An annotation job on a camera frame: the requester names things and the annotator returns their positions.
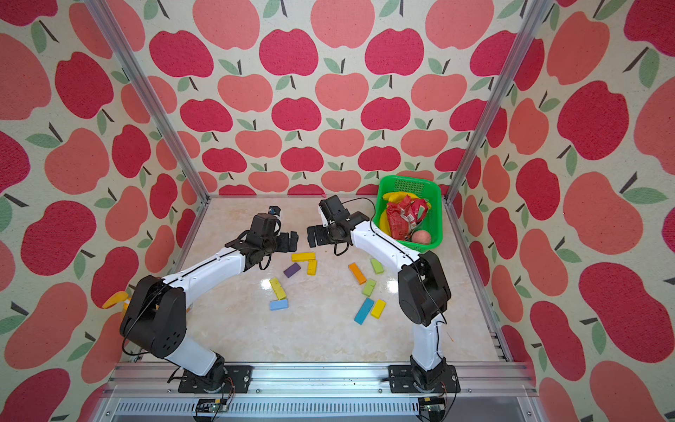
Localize long yellow block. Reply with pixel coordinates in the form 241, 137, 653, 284
292, 252, 316, 262

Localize purple block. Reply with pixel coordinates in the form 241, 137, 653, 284
283, 262, 302, 279

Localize short yellow block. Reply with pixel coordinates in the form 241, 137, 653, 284
307, 260, 318, 276

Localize yellow-green long block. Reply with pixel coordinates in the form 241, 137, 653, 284
270, 278, 287, 301

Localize light blue block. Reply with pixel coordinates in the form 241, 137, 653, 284
270, 299, 289, 311

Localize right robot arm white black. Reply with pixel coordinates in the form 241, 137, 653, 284
308, 212, 452, 390

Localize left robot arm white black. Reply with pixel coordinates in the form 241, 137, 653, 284
120, 206, 298, 390

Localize orange block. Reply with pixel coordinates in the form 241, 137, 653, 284
348, 263, 367, 285

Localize green block upper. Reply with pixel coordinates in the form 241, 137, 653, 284
370, 258, 384, 274

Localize green block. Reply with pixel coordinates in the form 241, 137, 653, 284
370, 258, 384, 274
362, 279, 376, 297

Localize green block lower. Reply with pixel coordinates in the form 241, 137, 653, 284
362, 279, 376, 297

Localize bananas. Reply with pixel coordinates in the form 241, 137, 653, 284
378, 191, 432, 238

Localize red snack bag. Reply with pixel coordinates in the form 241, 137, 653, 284
385, 194, 429, 242

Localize cyan long block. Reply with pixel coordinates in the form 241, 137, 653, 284
354, 297, 374, 325

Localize yellow block right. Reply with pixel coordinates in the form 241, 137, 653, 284
370, 299, 387, 319

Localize peach fruit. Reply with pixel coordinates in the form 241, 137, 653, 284
411, 229, 432, 244

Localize orange soap bottle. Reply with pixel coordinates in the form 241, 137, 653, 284
102, 291, 130, 311

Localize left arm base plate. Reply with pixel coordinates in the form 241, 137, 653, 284
178, 365, 253, 394

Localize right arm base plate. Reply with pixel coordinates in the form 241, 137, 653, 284
383, 362, 461, 394

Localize aluminium front rail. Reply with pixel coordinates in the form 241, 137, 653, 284
91, 362, 547, 421

